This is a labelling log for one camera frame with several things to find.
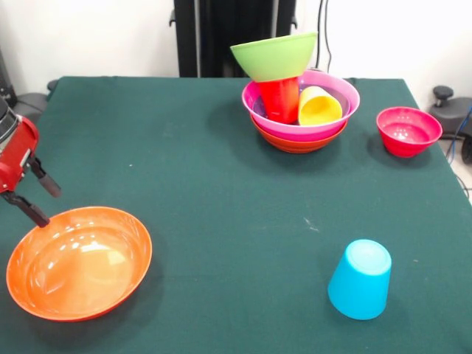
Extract purple bowl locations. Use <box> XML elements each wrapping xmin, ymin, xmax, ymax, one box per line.
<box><xmin>252</xmin><ymin>86</ymin><xmax>351</xmax><ymax>127</ymax></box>

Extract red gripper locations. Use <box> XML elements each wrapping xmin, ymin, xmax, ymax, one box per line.
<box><xmin>0</xmin><ymin>115</ymin><xmax>63</xmax><ymax>229</ymax></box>

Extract black caster leg with knob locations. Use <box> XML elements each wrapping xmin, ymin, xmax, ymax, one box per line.
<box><xmin>14</xmin><ymin>79</ymin><xmax>60</xmax><ymax>125</ymax></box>
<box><xmin>429</xmin><ymin>85</ymin><xmax>472</xmax><ymax>165</ymax></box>

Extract yellow cup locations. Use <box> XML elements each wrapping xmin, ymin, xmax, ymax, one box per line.
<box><xmin>297</xmin><ymin>86</ymin><xmax>344</xmax><ymax>127</ymax></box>

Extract small crimson bowl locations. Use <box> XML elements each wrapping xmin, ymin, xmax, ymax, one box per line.
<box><xmin>375</xmin><ymin>106</ymin><xmax>443</xmax><ymax>159</ymax></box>

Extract dark green tablecloth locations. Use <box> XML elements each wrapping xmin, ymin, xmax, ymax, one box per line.
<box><xmin>0</xmin><ymin>76</ymin><xmax>472</xmax><ymax>354</ymax></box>

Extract blue cable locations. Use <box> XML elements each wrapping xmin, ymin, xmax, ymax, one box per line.
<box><xmin>445</xmin><ymin>106</ymin><xmax>472</xmax><ymax>163</ymax></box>

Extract red cup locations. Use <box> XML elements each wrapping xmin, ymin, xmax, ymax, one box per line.
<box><xmin>257</xmin><ymin>76</ymin><xmax>300</xmax><ymax>125</ymax></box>

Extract black wall cable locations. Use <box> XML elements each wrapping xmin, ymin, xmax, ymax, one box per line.
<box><xmin>311</xmin><ymin>0</ymin><xmax>335</xmax><ymax>74</ymax></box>

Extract light blue cup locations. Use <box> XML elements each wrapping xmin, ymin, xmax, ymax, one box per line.
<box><xmin>327</xmin><ymin>238</ymin><xmax>393</xmax><ymax>321</ymax></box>

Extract orange bowl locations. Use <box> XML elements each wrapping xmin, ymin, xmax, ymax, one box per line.
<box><xmin>249</xmin><ymin>110</ymin><xmax>349</xmax><ymax>154</ymax></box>
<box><xmin>6</xmin><ymin>206</ymin><xmax>153</xmax><ymax>323</ymax></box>

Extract large pink bowl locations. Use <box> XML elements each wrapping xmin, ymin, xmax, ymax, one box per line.
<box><xmin>241</xmin><ymin>69</ymin><xmax>361</xmax><ymax>142</ymax></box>

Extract green bowl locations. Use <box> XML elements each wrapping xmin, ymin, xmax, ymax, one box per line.
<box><xmin>229</xmin><ymin>31</ymin><xmax>319</xmax><ymax>83</ymax></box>

